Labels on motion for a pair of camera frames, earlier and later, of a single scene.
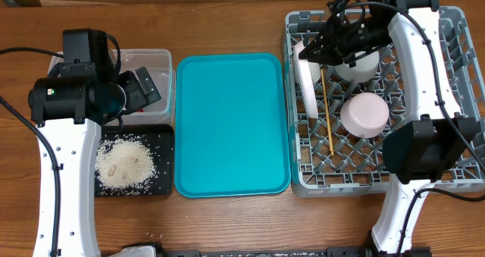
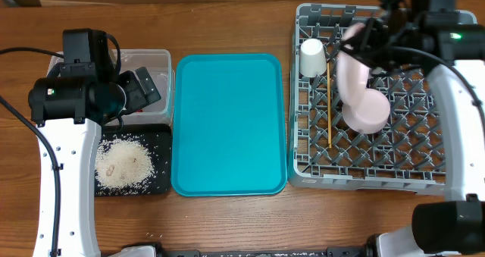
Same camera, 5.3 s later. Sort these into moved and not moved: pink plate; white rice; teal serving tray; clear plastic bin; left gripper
Moved: pink plate
Not moved: teal serving tray; left gripper; white rice; clear plastic bin
